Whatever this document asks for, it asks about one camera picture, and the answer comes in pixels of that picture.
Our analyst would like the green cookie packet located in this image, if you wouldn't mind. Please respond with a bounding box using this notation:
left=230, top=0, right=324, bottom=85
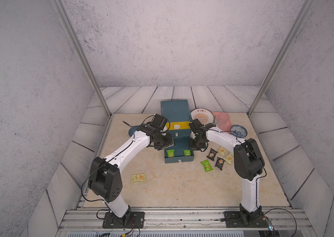
left=166, top=150, right=175, bottom=158
left=200, top=160, right=213, bottom=172
left=184, top=150, right=191, bottom=156

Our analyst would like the blue ceramic dish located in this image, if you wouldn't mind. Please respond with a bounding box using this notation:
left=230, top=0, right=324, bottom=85
left=128, top=126, right=138, bottom=137

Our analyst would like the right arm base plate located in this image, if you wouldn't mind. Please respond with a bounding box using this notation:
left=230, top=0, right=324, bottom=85
left=220, top=211, right=269, bottom=228

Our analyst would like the left aluminium frame post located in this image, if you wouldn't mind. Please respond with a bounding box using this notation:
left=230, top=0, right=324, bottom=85
left=51, top=0, right=112, bottom=117

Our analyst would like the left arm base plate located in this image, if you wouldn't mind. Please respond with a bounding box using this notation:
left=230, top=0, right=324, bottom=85
left=102, top=211, right=145, bottom=229

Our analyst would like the aluminium frame post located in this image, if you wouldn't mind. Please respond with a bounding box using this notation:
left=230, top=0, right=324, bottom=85
left=51, top=0, right=112, bottom=117
left=247, top=0, right=315, bottom=118

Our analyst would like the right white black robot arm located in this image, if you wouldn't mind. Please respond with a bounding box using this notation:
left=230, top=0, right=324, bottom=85
left=189, top=119, right=265, bottom=225

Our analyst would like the pale yellow cookie packet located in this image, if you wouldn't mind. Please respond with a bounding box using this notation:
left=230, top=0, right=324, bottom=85
left=217, top=147, right=227, bottom=156
left=131, top=173, right=146, bottom=184
left=223, top=153, right=234, bottom=165

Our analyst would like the white plate orange sunburst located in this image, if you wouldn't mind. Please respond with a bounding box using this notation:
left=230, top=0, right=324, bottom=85
left=191, top=108, right=215, bottom=125

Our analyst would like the aluminium mounting rail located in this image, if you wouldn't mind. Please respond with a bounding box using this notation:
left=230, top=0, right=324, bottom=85
left=56, top=207, right=317, bottom=237

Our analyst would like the black cookie packet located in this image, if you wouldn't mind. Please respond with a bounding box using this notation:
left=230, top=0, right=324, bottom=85
left=206, top=148, right=218, bottom=161
left=215, top=158, right=225, bottom=170

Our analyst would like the yellow top drawer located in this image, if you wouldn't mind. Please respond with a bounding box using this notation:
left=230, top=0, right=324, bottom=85
left=165, top=121, right=190, bottom=130

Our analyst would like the blue white patterned bowl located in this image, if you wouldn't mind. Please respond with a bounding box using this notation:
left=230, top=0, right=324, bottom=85
left=231, top=124, right=248, bottom=138

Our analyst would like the pink plastic tray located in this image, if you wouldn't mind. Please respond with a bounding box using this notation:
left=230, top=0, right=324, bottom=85
left=214, top=112, right=232, bottom=134

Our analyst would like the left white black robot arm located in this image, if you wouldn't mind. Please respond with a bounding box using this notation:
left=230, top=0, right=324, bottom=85
left=86, top=114, right=174, bottom=225

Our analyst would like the teal drawer cabinet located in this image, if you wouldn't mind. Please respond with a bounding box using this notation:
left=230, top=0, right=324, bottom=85
left=160, top=99, right=193, bottom=140

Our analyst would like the right aluminium frame post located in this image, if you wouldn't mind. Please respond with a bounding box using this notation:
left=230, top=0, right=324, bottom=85
left=247, top=0, right=315, bottom=118

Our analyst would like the clear glass cup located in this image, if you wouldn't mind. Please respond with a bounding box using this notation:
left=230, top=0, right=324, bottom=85
left=217, top=112, right=230, bottom=127

